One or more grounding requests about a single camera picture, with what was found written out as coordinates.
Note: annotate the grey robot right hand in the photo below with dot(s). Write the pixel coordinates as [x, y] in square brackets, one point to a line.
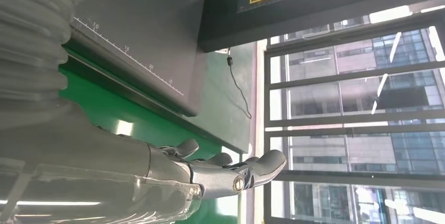
[87, 166]

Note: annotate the green conveyor belt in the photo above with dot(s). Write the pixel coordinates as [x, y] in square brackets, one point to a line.
[114, 111]

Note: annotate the black scanner column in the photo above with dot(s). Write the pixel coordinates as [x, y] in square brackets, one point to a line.
[313, 14]

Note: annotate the black scanner base plate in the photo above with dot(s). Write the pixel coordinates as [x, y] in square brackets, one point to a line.
[149, 31]

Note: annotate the dark window frame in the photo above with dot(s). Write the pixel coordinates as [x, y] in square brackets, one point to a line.
[347, 118]

